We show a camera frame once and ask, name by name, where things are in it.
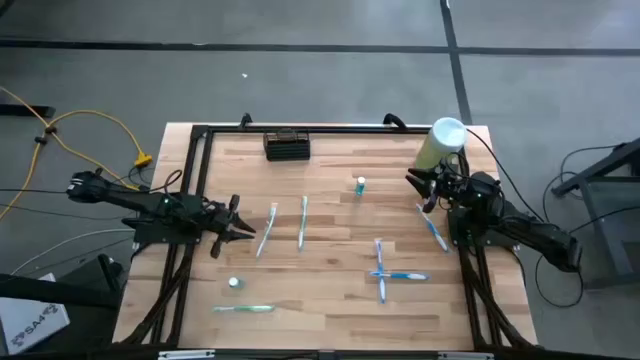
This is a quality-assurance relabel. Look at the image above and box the silver metal bracket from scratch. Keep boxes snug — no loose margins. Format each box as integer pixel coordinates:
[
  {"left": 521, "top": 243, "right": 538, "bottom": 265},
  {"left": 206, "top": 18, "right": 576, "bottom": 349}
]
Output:
[
  {"left": 157, "top": 349, "right": 217, "bottom": 360},
  {"left": 437, "top": 351, "right": 496, "bottom": 360}
]

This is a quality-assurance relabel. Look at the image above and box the white cable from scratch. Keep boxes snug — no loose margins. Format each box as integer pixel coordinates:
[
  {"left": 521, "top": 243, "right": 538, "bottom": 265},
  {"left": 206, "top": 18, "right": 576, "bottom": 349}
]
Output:
[{"left": 9, "top": 227, "right": 137, "bottom": 276}]

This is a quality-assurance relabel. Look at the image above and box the blue toothbrush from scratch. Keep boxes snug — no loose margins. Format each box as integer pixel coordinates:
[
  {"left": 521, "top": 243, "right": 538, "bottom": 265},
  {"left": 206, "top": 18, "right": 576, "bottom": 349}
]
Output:
[
  {"left": 369, "top": 270, "right": 431, "bottom": 282},
  {"left": 415, "top": 202, "right": 450, "bottom": 254},
  {"left": 373, "top": 238, "right": 388, "bottom": 305}
]

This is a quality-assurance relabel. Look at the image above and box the yellow extension cable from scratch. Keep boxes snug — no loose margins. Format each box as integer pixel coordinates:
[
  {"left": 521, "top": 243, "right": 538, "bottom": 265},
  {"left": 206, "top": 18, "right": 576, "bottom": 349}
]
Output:
[{"left": 0, "top": 85, "right": 154, "bottom": 222}]

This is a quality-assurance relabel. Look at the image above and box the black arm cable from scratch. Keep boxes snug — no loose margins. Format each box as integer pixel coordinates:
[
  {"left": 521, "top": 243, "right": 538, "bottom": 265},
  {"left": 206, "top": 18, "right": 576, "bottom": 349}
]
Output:
[{"left": 465, "top": 127, "right": 545, "bottom": 222}]

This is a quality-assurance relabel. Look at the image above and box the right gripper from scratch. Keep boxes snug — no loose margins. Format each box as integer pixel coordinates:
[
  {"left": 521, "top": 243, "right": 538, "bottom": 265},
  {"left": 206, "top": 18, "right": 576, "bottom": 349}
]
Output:
[{"left": 405, "top": 167, "right": 469, "bottom": 214}]

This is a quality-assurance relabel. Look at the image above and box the black aluminium table frame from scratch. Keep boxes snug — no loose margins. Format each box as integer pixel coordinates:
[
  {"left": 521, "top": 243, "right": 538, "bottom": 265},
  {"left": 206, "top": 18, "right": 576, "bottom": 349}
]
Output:
[{"left": 113, "top": 113, "right": 539, "bottom": 354}]

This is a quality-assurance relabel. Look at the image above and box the black flat bar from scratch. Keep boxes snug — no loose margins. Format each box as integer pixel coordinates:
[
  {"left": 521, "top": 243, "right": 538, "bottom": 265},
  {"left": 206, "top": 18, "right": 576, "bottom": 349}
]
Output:
[{"left": 0, "top": 103, "right": 57, "bottom": 119}]

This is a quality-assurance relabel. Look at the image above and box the white printed cardboard box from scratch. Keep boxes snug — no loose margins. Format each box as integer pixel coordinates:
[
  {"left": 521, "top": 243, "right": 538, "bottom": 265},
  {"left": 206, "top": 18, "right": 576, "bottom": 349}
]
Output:
[{"left": 0, "top": 272, "right": 71, "bottom": 356}]

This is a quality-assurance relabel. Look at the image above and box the black floor cable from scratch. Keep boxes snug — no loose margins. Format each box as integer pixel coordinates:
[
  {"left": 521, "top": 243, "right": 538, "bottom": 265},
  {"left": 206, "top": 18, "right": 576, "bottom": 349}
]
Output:
[{"left": 533, "top": 204, "right": 640, "bottom": 309}]

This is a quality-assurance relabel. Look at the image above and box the green toothbrush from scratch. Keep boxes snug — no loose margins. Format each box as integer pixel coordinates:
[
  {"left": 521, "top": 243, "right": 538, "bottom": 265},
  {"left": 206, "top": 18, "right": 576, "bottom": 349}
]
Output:
[
  {"left": 210, "top": 304, "right": 276, "bottom": 315},
  {"left": 255, "top": 202, "right": 279, "bottom": 260},
  {"left": 297, "top": 195, "right": 310, "bottom": 252}
]

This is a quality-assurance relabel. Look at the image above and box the black metal cart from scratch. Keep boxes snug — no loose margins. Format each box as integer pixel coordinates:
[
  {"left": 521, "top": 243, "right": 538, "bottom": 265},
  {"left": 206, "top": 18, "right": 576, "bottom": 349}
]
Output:
[{"left": 550, "top": 137, "right": 640, "bottom": 291}]

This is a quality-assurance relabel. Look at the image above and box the black wire caddy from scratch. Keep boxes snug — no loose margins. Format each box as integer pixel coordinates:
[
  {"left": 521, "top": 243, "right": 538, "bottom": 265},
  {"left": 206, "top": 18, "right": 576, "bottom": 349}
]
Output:
[{"left": 263, "top": 128, "right": 312, "bottom": 162}]

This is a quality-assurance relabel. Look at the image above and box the green disinfecting wipes canister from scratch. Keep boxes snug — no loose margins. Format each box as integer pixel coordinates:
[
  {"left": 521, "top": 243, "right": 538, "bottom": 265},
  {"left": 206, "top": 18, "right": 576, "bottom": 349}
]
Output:
[{"left": 413, "top": 116, "right": 469, "bottom": 172}]

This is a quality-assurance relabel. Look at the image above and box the black stand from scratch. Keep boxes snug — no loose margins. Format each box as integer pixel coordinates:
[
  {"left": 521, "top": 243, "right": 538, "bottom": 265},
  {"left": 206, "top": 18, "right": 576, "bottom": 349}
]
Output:
[{"left": 0, "top": 253, "right": 126, "bottom": 309}]

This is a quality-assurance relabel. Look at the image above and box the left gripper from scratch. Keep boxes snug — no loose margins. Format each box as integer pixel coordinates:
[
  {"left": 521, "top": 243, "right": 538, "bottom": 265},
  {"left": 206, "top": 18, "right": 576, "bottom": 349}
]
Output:
[{"left": 199, "top": 193, "right": 258, "bottom": 260}]

